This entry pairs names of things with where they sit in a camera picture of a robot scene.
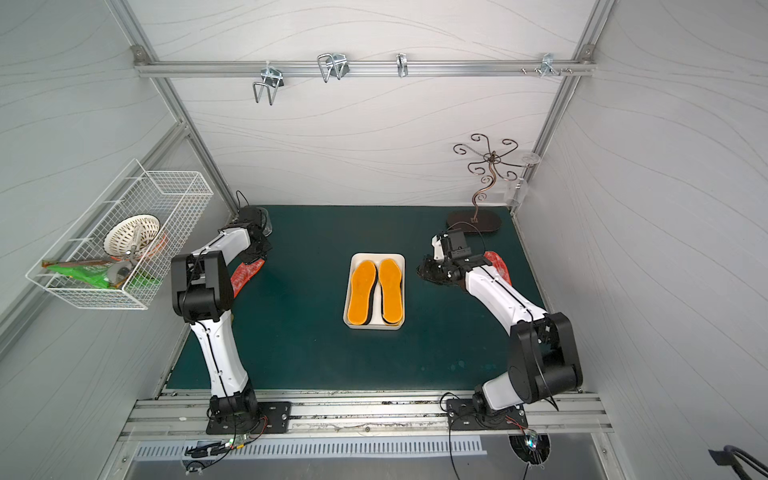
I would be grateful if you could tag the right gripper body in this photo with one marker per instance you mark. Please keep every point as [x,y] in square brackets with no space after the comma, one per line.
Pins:
[433,271]

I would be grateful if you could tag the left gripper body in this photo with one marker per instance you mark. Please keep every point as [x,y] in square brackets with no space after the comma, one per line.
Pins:
[260,238]

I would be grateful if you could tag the red insole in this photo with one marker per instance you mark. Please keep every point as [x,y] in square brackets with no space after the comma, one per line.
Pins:
[244,273]
[500,266]

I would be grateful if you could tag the orange insole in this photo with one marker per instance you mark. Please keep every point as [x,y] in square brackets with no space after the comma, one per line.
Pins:
[362,285]
[390,279]

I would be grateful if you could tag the white storage box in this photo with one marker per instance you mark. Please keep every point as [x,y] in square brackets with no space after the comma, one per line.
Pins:
[376,322]

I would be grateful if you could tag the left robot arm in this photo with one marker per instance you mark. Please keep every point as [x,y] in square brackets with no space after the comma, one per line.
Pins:
[204,285]

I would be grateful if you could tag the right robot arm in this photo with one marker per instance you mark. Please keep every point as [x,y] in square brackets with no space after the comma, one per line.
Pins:
[543,359]

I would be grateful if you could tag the dark metal jewelry stand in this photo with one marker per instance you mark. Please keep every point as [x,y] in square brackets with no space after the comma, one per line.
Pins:
[491,166]

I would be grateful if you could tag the green table mat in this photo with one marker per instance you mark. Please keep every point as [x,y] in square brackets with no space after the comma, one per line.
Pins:
[288,320]

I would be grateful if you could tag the white plastic strainer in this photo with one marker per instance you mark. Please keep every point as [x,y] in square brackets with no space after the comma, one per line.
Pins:
[132,236]

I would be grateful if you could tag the left metal hook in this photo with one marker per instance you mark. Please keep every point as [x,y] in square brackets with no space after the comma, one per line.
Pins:
[270,82]

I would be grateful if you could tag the green plastic toy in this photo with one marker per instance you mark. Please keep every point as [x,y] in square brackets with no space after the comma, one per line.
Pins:
[99,274]

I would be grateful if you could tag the middle metal hook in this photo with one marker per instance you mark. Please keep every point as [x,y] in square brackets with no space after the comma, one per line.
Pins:
[333,65]

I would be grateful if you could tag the small metal hook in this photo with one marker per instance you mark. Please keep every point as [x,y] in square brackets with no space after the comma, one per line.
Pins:
[402,65]

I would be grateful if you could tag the black object bottom right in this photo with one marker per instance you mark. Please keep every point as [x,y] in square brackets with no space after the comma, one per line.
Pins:
[739,460]

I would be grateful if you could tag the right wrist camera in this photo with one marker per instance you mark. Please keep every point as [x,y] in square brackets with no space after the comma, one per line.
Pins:
[438,252]

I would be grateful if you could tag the white wire basket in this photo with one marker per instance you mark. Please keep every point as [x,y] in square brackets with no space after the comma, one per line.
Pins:
[176,198]

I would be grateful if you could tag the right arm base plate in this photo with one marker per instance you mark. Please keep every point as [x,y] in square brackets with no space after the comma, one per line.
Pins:
[463,416]

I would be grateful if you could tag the horizontal aluminium rail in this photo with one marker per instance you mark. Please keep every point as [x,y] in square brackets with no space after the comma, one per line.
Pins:
[387,68]

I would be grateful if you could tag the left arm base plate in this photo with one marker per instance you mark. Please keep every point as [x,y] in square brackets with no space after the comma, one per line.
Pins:
[273,416]

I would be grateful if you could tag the right metal bracket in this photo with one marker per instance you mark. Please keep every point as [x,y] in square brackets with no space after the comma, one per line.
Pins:
[547,68]

